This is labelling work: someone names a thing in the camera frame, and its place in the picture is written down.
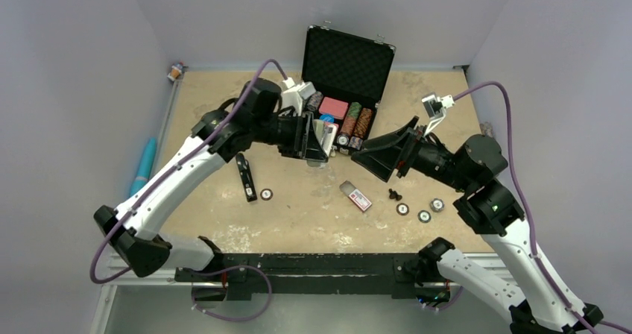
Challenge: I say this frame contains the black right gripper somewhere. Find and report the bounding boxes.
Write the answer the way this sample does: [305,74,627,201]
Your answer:
[350,115,472,191]

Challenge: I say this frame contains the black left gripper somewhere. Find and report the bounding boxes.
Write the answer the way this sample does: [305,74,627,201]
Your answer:
[252,110,328,162]

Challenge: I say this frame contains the black stapler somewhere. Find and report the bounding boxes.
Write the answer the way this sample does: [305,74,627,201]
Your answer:
[236,153,257,202]

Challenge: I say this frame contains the green stapler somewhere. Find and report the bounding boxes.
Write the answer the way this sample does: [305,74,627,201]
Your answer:
[306,124,338,168]

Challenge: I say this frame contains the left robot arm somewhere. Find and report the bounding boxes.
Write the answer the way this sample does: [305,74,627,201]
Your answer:
[94,78,329,281]

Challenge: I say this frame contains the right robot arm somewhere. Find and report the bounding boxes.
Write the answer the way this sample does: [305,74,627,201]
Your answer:
[352,119,604,333]

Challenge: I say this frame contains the black screw knob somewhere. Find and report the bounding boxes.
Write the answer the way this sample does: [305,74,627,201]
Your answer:
[388,189,402,201]

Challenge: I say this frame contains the red white staple box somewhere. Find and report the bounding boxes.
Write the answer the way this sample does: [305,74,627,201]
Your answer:
[339,180,372,212]

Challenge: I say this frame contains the red white poker chip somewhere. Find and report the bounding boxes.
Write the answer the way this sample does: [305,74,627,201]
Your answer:
[396,203,410,215]

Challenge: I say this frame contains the brown white poker chip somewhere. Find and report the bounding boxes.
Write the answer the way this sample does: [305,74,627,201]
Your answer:
[260,189,274,201]

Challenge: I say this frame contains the green white poker chip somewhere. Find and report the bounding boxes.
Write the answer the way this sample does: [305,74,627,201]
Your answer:
[417,210,432,223]

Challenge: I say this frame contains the grey poker chip stack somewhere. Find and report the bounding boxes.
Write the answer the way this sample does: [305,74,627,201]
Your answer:
[429,198,445,213]

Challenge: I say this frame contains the black poker chip case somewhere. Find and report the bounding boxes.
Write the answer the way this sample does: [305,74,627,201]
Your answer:
[301,25,396,142]

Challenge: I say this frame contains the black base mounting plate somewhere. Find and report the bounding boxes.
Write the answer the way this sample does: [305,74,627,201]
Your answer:
[175,253,459,306]

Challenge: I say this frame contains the orange small bottle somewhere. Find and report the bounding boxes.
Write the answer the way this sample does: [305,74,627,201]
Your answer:
[167,62,186,82]

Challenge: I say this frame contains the turquoise cylindrical tool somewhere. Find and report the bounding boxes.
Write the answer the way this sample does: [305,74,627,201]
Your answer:
[129,138,157,196]

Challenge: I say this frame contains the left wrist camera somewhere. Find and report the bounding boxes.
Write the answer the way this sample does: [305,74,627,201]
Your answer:
[281,78,317,116]

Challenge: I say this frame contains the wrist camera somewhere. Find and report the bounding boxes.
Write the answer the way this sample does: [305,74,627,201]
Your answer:
[281,78,317,116]
[422,93,455,136]

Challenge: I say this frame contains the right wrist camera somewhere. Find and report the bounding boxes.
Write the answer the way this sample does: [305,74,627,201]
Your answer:
[422,93,455,136]

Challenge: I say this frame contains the striped object at right wall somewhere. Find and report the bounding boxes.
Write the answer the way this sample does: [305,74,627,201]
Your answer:
[479,122,495,138]

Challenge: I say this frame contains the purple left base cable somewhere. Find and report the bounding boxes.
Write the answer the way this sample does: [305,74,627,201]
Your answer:
[191,264,273,323]

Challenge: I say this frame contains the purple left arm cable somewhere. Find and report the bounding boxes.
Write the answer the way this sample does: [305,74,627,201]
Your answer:
[89,58,290,286]

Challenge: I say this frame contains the aluminium frame rail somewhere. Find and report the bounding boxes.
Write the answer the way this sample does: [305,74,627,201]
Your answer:
[100,250,536,333]

